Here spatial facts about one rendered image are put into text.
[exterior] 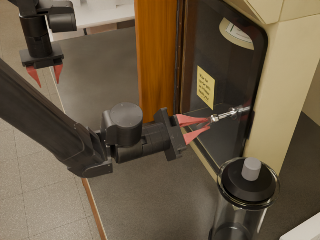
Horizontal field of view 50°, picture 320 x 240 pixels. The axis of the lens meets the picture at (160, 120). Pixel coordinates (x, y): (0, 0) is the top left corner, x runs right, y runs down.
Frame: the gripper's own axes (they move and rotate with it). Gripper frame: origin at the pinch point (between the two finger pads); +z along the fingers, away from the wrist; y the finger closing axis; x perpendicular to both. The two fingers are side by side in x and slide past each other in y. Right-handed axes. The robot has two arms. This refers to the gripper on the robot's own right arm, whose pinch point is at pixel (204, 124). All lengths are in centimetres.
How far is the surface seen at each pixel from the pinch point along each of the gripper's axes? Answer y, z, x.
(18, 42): 156, -37, 272
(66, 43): 56, -15, 72
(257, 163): -10.1, 0.1, -14.7
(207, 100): 5.3, 4.2, 3.4
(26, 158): 27, -48, 170
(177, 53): 20.1, 4.2, 10.8
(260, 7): 10.8, 0.9, -27.6
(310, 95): 2, 49, 23
